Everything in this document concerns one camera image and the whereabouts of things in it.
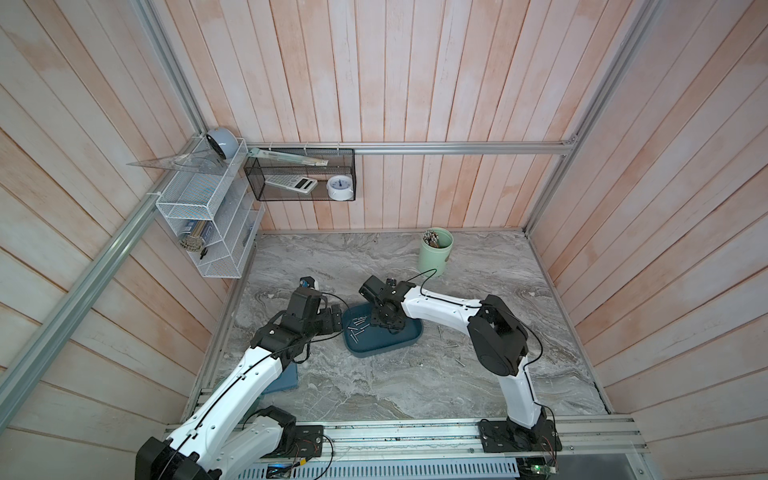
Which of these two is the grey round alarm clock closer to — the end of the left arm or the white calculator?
the white calculator

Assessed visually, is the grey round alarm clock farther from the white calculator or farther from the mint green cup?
the mint green cup

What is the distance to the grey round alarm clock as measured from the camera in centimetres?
83
